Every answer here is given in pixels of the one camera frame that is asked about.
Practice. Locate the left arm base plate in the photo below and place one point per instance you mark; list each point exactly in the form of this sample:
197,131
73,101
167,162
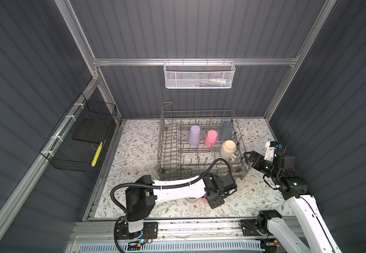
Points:
136,230

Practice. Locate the light purple cup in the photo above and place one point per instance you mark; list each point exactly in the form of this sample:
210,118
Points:
194,136

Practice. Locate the beige cup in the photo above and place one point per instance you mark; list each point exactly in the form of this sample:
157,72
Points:
191,200

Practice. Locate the white ventilated front panel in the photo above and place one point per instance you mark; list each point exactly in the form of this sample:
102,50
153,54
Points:
202,246

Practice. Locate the black wire wall basket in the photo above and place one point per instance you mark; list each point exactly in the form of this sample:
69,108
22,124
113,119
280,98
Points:
73,143

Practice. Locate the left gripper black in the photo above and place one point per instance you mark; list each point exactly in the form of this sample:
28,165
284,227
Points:
215,204

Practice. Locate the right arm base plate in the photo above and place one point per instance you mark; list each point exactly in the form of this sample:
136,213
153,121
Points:
249,227

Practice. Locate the white mesh wall basket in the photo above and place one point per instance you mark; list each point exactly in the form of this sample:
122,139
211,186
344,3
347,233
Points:
180,74

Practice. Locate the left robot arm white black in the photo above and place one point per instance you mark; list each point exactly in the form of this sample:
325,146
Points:
146,194

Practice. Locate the yellow brush in basket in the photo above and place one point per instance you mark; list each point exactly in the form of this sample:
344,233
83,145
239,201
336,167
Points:
97,154

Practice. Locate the grey wire dish rack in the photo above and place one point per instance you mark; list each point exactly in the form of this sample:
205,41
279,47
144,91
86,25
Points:
176,159

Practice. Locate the white cup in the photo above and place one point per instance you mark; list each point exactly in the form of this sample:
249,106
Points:
228,150

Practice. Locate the blue transparent cup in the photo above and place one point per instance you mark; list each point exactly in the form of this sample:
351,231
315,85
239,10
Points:
226,132

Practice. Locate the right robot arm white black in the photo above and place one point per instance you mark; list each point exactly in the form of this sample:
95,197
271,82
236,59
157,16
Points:
295,191

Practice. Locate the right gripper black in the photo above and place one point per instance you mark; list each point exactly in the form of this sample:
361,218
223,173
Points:
259,158

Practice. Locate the items in white basket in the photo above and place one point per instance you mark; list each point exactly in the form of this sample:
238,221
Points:
217,83

